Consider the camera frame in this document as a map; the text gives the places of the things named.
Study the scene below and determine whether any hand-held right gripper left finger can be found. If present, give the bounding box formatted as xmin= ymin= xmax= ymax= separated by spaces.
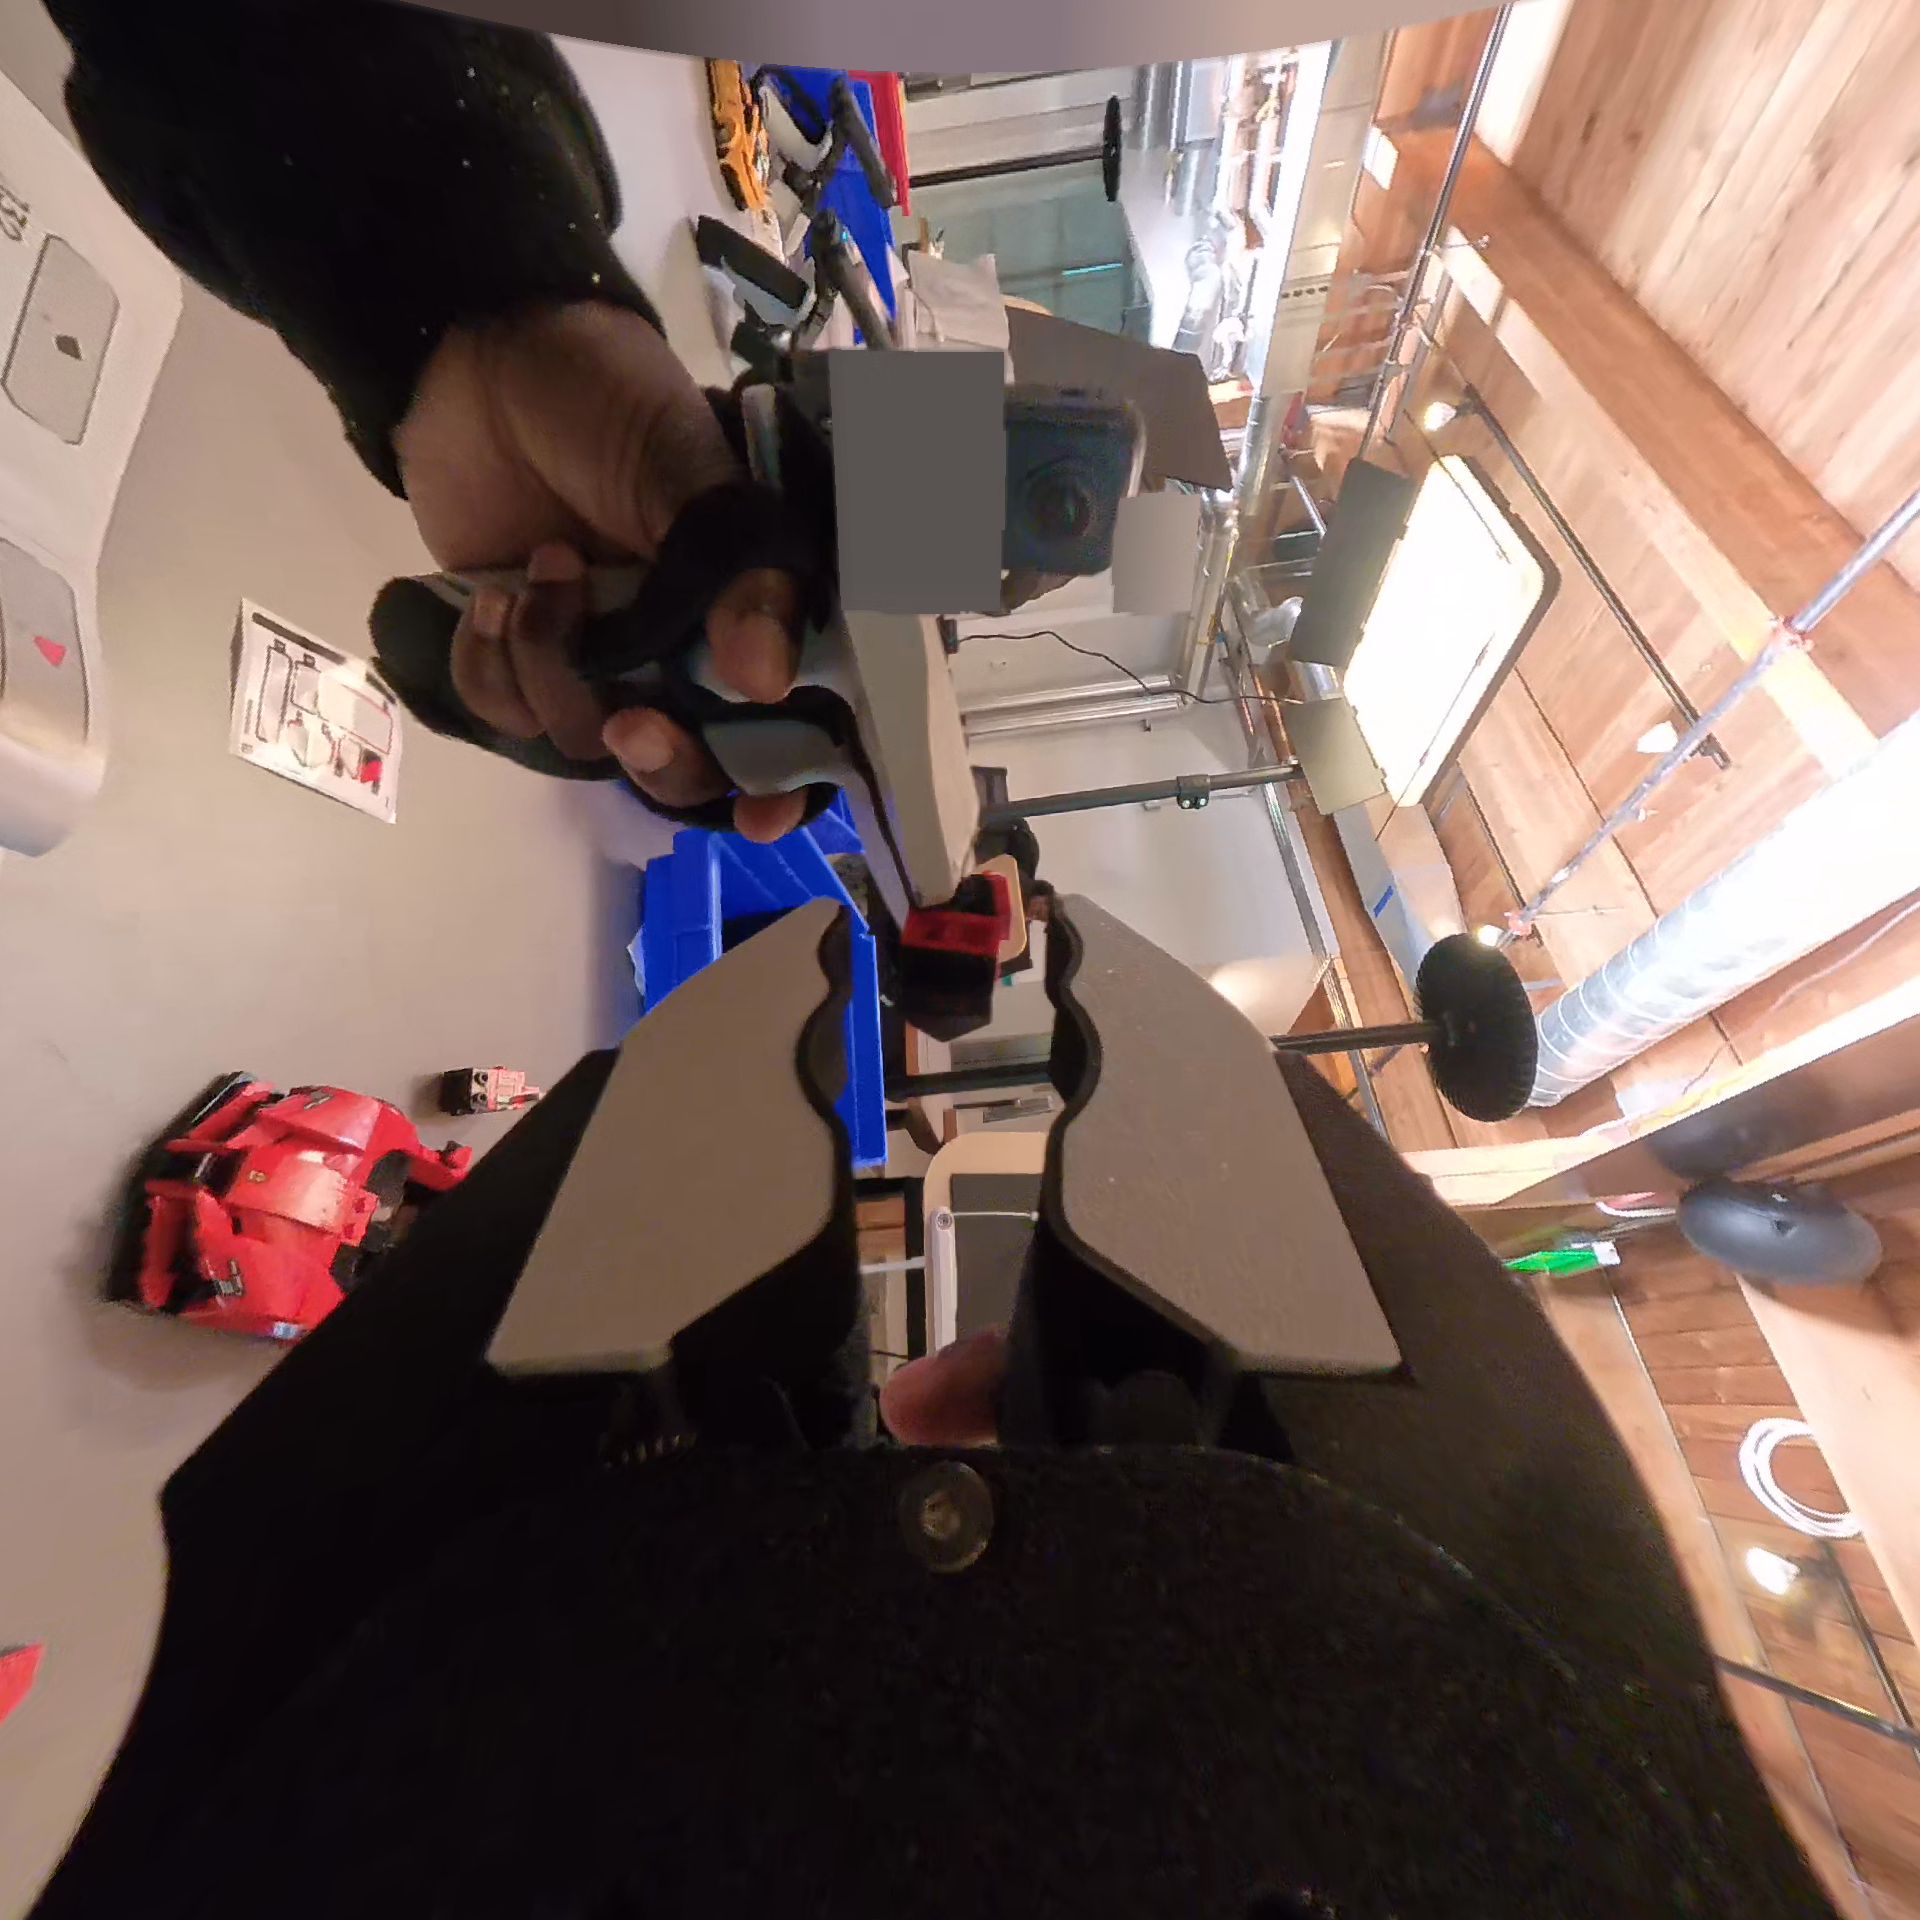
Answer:
xmin=480 ymin=896 xmax=877 ymax=1413

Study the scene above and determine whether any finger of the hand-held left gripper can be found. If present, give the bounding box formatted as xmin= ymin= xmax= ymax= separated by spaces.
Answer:
xmin=834 ymin=611 xmax=985 ymax=903

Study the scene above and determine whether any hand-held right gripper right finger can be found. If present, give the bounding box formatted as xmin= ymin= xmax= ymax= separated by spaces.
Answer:
xmin=1036 ymin=891 xmax=1405 ymax=1406

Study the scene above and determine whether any black red lego block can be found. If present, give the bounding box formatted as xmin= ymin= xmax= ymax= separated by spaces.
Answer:
xmin=897 ymin=815 xmax=1046 ymax=1038

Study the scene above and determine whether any red lego car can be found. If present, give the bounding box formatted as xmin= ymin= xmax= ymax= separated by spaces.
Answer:
xmin=114 ymin=1071 xmax=475 ymax=1343

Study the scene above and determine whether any person's left forearm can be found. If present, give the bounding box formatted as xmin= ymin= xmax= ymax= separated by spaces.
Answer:
xmin=46 ymin=0 xmax=667 ymax=495

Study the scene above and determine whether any lego instruction booklet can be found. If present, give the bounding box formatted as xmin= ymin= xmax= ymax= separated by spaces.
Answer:
xmin=0 ymin=76 xmax=188 ymax=864

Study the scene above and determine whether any person's left hand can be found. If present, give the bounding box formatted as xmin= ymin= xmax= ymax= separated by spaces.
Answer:
xmin=392 ymin=294 xmax=819 ymax=840

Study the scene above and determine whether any blue plastic bin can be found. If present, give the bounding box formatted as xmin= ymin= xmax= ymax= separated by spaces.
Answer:
xmin=632 ymin=795 xmax=894 ymax=1172

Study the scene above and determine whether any black round lamp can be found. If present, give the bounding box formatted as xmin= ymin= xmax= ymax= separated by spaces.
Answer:
xmin=1276 ymin=931 xmax=1541 ymax=1120
xmin=1675 ymin=1178 xmax=1886 ymax=1291

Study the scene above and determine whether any white sticker sheet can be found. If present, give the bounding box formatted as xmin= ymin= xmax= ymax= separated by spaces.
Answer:
xmin=228 ymin=600 xmax=408 ymax=827

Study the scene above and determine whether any silver ventilation duct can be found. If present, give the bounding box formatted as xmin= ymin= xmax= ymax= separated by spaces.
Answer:
xmin=1532 ymin=795 xmax=1920 ymax=1098

